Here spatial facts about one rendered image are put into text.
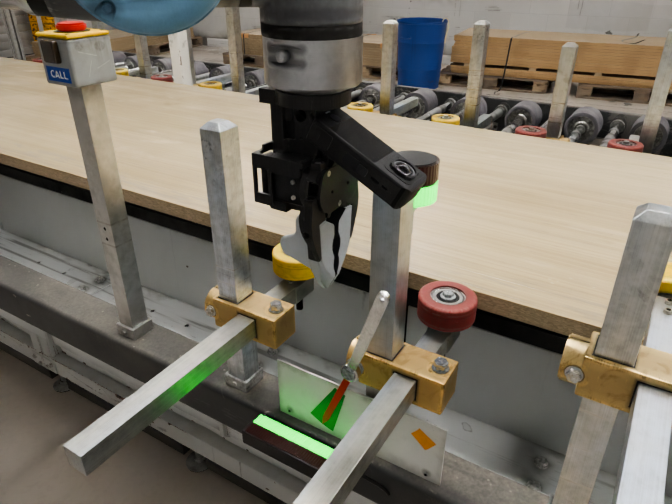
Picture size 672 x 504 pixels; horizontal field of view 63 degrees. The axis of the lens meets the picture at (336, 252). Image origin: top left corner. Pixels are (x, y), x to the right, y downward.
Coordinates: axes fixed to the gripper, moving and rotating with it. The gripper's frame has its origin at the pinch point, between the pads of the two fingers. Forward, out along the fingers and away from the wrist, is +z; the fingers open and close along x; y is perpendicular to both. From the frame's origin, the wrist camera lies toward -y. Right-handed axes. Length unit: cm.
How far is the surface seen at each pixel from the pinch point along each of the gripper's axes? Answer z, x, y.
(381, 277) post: 2.2, -6.2, -2.9
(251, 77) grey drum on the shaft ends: 17, -153, 138
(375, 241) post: -2.3, -6.2, -1.9
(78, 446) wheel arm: 15.0, 22.3, 17.8
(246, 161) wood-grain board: 11, -48, 53
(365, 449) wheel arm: 14.6, 7.0, -8.4
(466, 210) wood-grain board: 10.5, -48.3, 1.0
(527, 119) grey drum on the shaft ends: 19, -153, 16
